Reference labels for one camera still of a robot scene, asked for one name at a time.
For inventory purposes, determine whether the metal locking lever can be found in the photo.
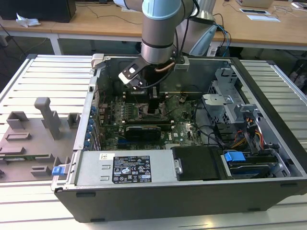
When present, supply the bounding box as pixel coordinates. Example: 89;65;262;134
134;95;142;113
143;114;169;120

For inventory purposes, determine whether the metal socket cover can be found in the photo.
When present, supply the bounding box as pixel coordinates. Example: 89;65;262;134
162;95;181;115

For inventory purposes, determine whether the black RAM slot row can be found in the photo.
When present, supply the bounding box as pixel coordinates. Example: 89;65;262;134
121;92;169;103
121;118;175;127

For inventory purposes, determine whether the CPU socket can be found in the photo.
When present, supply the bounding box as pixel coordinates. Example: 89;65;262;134
135;103;168;120

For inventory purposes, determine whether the blue expansion slot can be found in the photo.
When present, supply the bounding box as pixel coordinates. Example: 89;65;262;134
117;139;137;147

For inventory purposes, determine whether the black graphics card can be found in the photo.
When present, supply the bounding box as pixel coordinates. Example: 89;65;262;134
124;124;163;141

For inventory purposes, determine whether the grey case release latch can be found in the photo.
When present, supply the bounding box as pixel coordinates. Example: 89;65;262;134
92;54;105;70

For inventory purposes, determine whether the green motherboard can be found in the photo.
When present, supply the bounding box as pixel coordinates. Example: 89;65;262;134
95;94;209;151

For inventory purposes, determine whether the metal drive cage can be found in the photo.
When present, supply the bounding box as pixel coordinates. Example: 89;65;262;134
201;68;260;125

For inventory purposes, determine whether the wooden desk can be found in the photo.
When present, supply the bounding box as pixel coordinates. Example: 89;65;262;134
51;0;307;51
0;0;80;55

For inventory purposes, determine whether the grey power supply unit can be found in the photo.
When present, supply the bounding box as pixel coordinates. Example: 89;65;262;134
71;150;179;186

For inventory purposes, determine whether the hard disk in blue carrier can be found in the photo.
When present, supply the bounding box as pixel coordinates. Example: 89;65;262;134
224;150;276;179

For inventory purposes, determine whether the dark framed tablet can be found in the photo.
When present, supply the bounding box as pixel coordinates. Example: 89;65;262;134
239;8;271;15

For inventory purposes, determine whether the black open PC case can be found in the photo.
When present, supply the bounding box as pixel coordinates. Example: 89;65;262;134
50;54;307;223

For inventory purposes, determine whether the cardboard box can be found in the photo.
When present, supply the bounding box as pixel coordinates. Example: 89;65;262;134
236;0;274;8

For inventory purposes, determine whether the blue case latch clip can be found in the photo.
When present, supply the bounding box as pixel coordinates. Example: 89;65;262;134
52;166;66;177

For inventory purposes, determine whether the grey parts rack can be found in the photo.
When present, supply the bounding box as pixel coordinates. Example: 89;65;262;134
0;97;81;184

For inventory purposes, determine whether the black box on desk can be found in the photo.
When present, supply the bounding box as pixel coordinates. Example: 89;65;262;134
0;0;77;23

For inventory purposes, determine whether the crumpled white paper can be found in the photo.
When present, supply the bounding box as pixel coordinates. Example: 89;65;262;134
15;12;42;27

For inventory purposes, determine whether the green RAM stick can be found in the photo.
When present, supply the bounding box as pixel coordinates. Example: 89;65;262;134
0;154;50;161

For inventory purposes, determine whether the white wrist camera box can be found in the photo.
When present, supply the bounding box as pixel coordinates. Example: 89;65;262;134
118;57;147;91

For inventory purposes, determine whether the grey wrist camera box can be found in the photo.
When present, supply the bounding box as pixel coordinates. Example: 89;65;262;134
173;57;190;72

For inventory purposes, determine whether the black internal cable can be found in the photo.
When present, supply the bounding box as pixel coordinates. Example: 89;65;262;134
194;100;226;147

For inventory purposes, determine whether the blue cable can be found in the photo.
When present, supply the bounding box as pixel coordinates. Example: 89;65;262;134
216;23;232;51

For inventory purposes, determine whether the coloured wire bundle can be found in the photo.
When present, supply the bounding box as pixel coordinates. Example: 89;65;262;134
231;117;265;149

